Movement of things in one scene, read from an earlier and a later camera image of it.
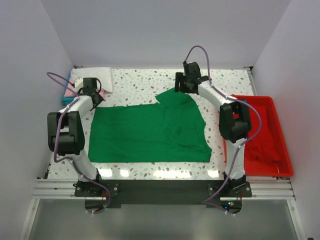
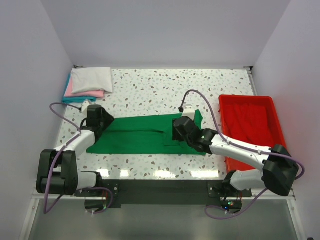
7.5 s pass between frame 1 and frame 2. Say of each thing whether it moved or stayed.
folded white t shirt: stayed
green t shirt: moved
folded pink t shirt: stayed
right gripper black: moved
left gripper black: moved
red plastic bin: stayed
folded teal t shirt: stayed
